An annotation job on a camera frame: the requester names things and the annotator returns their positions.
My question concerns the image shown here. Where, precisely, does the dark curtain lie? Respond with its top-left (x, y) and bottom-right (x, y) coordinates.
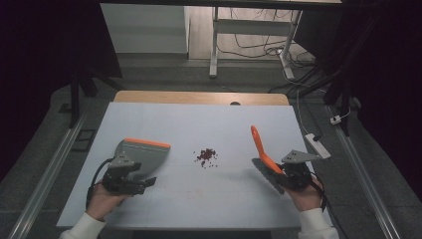
top-left (0, 0), bottom-right (123, 182)
top-left (293, 0), bottom-right (422, 200)

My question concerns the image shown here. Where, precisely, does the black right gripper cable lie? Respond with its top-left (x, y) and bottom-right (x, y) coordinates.
top-left (310, 171), bottom-right (330, 213)

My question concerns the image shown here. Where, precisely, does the person's left hand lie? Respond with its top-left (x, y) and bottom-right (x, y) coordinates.
top-left (86, 181), bottom-right (130, 223)

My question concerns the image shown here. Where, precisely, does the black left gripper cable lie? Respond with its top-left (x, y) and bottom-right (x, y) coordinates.
top-left (85, 157), bottom-right (114, 210)

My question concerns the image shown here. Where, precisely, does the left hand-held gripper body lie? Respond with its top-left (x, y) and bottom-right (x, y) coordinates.
top-left (101, 151), bottom-right (147, 196)

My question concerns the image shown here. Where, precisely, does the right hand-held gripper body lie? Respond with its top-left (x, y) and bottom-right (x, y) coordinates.
top-left (281, 149), bottom-right (321, 192)

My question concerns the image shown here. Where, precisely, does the aluminium rail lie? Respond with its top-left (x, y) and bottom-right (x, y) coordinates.
top-left (326, 105), bottom-right (403, 239)
top-left (8, 111), bottom-right (88, 239)

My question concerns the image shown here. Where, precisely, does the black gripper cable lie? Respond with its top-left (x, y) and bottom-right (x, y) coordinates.
top-left (310, 171), bottom-right (330, 213)
top-left (85, 157), bottom-right (114, 210)

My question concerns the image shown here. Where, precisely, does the black floor plate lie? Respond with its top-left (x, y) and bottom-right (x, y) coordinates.
top-left (71, 128), bottom-right (98, 153)

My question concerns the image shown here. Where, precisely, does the pile of small beans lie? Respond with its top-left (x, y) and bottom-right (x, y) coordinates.
top-left (193, 147), bottom-right (220, 169)

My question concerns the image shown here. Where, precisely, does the black metal stand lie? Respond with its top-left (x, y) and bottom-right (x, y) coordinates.
top-left (288, 64), bottom-right (357, 137)
top-left (58, 64), bottom-right (124, 129)

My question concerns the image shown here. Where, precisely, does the person's right hand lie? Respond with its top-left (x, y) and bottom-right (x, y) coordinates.
top-left (284, 175), bottom-right (324, 213)

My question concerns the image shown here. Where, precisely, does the white desk frame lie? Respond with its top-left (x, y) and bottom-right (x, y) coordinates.
top-left (208, 5), bottom-right (304, 81)

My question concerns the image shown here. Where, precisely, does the white power strip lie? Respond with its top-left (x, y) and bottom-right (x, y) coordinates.
top-left (305, 132), bottom-right (332, 160)

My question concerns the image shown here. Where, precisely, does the orange brush with dark bristles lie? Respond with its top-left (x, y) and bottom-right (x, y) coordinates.
top-left (250, 124), bottom-right (287, 196)

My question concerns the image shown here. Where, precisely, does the wooden table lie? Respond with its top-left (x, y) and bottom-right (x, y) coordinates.
top-left (113, 90), bottom-right (291, 107)

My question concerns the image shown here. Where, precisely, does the white cable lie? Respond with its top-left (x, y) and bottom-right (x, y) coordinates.
top-left (296, 89), bottom-right (313, 135)

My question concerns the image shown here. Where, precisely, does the grey dustpan with orange edge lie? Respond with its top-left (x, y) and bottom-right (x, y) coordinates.
top-left (113, 137), bottom-right (172, 182)

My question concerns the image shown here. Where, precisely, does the black floor cable bundle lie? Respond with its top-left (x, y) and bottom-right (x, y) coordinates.
top-left (217, 8), bottom-right (317, 69)

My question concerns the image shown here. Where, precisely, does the white cabinet panel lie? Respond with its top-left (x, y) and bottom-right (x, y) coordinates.
top-left (100, 3), bottom-right (191, 55)

